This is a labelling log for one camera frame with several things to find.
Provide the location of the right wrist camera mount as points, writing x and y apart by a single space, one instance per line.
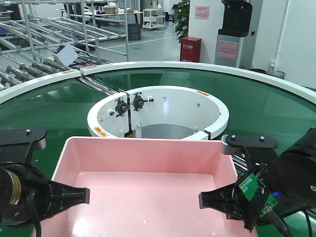
253 149

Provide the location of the white shelf cart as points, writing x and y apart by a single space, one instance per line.
154 18

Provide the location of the white control box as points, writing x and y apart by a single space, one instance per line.
65 54

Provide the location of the green circuit board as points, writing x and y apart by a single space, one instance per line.
258 195

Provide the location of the white outer conveyor rim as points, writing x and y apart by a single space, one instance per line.
24 87

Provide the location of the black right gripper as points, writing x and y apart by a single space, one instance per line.
230 200

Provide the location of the black water dispenser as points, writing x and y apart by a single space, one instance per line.
236 24

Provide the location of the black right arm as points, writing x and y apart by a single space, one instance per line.
273 186

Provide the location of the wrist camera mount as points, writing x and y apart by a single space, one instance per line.
17 145
253 149

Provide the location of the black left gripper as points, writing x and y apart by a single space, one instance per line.
25 190

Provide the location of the pink wall notice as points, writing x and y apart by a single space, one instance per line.
202 12

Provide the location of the black crate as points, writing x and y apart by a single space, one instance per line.
134 31

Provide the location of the wire waste basket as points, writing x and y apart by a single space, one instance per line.
276 73

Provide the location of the red fire extinguisher cabinet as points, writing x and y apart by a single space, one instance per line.
190 49

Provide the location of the green circular conveyor belt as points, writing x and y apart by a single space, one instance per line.
61 108

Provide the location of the pink plastic bin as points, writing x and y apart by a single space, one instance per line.
143 188

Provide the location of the metal roller conveyor rack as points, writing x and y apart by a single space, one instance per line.
31 30

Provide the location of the green potted plant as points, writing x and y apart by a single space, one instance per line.
182 17

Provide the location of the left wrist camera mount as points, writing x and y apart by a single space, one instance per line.
17 145

